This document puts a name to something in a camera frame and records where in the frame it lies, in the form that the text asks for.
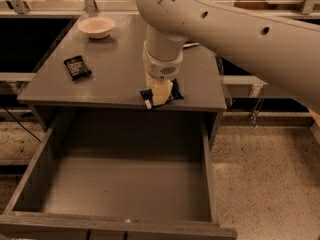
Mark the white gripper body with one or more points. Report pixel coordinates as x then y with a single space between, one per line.
162 68

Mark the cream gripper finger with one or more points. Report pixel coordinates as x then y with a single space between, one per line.
150 81
161 90

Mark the dark blue rxbar wrapper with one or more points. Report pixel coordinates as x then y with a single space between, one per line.
174 95

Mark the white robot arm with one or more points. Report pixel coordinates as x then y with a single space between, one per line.
284 53

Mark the grey cabinet with counter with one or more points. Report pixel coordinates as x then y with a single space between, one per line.
109 108

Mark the grey open top drawer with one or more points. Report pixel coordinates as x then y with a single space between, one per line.
102 174

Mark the blue chip bag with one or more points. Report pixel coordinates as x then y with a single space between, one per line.
190 45

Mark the white ceramic bowl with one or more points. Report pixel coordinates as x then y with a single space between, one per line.
97 27

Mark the black snack bar wrapper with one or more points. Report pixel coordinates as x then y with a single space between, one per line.
77 68

